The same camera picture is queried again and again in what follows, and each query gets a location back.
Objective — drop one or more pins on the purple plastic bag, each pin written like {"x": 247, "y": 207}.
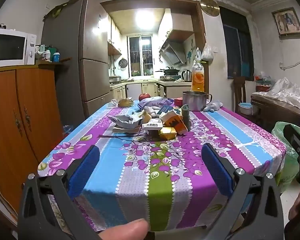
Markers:
{"x": 152, "y": 103}

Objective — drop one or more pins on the black wok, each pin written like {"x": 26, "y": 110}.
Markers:
{"x": 170, "y": 70}

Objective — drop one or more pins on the crumpled grey wrapper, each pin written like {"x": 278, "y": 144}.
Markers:
{"x": 126, "y": 118}

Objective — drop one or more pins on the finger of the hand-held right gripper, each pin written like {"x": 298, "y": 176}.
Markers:
{"x": 293, "y": 135}

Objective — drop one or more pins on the kitchen wall cabinets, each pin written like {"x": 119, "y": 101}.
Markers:
{"x": 113, "y": 37}

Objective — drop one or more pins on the framed wall picture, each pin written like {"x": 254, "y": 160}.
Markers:
{"x": 287, "y": 21}

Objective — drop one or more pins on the hanging round pan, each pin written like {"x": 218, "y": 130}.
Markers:
{"x": 123, "y": 63}

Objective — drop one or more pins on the red apple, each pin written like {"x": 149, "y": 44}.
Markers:
{"x": 144, "y": 96}

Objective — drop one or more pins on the white microwave oven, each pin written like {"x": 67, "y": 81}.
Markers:
{"x": 11, "y": 47}

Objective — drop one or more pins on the brown refrigerator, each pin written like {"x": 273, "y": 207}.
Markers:
{"x": 85, "y": 55}

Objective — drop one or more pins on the steel kettle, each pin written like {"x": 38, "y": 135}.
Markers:
{"x": 186, "y": 75}

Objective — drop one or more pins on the kitchen window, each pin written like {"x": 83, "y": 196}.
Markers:
{"x": 140, "y": 57}

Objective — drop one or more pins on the green scouring sponge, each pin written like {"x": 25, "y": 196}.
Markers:
{"x": 185, "y": 117}

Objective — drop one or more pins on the hanging white plastic bag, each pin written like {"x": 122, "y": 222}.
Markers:
{"x": 207, "y": 52}

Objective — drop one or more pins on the steel pot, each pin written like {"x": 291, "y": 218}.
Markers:
{"x": 193, "y": 101}

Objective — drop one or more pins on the steel range hood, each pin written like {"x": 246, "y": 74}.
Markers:
{"x": 172, "y": 52}

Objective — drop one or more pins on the yellow round fruit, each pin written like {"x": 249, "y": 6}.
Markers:
{"x": 146, "y": 117}

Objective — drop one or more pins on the orange juice bottle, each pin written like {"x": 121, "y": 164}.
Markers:
{"x": 198, "y": 76}

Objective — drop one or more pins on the small white bottle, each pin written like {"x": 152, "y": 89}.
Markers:
{"x": 48, "y": 55}

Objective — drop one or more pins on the ceiling light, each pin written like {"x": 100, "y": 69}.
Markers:
{"x": 145, "y": 20}

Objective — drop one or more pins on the gold wall clock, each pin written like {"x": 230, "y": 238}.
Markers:
{"x": 210, "y": 7}

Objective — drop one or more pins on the small alarm clock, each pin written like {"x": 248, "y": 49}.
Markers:
{"x": 1, "y": 26}

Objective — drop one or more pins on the blue paper box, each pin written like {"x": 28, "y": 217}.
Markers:
{"x": 166, "y": 109}

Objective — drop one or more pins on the floral striped tablecloth table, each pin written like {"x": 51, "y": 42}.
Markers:
{"x": 150, "y": 170}

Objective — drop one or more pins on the dark room window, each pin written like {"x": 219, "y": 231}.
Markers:
{"x": 236, "y": 50}

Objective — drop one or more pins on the blue lidded jar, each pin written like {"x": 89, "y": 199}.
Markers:
{"x": 56, "y": 57}

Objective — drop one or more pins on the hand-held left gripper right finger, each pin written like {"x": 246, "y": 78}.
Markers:
{"x": 216, "y": 170}

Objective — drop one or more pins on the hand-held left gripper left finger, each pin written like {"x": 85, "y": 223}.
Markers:
{"x": 85, "y": 170}

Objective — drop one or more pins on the white plastic sheet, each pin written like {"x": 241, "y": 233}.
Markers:
{"x": 287, "y": 92}

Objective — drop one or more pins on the orange wooden cabinet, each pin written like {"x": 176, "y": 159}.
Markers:
{"x": 20, "y": 120}

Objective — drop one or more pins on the kitchen base cabinets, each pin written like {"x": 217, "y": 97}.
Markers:
{"x": 140, "y": 90}

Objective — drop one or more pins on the person's left hand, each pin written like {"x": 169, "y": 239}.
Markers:
{"x": 128, "y": 230}

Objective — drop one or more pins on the small red box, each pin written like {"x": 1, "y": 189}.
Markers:
{"x": 178, "y": 101}

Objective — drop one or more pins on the gold foil carton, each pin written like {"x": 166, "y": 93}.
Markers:
{"x": 167, "y": 133}

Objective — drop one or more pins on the red bowl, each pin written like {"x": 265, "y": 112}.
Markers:
{"x": 263, "y": 87}

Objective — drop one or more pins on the wooden chair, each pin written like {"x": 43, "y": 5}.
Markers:
{"x": 240, "y": 90}

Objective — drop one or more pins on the white barcoded box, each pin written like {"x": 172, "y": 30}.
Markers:
{"x": 152, "y": 125}

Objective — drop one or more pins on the brown bun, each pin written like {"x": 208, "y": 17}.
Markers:
{"x": 125, "y": 102}

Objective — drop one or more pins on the blue basin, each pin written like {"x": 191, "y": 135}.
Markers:
{"x": 245, "y": 108}

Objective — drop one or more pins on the green bag lined bin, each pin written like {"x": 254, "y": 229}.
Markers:
{"x": 285, "y": 160}

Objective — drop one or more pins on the person's right forearm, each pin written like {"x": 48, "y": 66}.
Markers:
{"x": 297, "y": 231}

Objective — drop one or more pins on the orange and white carton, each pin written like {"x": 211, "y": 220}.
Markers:
{"x": 176, "y": 122}

